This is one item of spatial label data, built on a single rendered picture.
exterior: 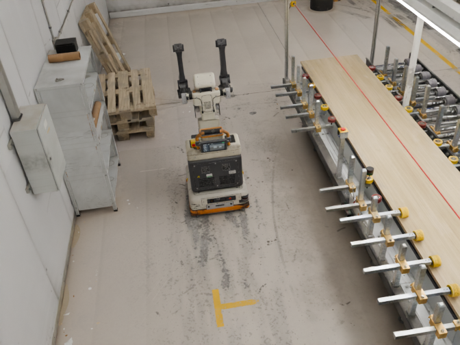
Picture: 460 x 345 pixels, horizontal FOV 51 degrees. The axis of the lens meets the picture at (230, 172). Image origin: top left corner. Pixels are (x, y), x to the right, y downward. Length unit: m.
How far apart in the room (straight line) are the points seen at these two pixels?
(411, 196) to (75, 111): 3.07
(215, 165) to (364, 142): 1.45
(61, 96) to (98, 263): 1.63
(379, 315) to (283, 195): 1.75
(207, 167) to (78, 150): 1.28
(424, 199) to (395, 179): 0.31
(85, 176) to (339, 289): 2.75
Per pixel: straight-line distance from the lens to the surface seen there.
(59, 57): 5.17
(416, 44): 5.11
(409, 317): 3.56
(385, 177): 4.29
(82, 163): 5.14
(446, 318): 3.60
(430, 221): 3.95
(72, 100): 4.77
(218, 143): 4.64
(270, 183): 5.58
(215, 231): 5.03
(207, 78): 4.86
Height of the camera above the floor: 3.48
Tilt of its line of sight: 37 degrees down
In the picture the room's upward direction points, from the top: 4 degrees counter-clockwise
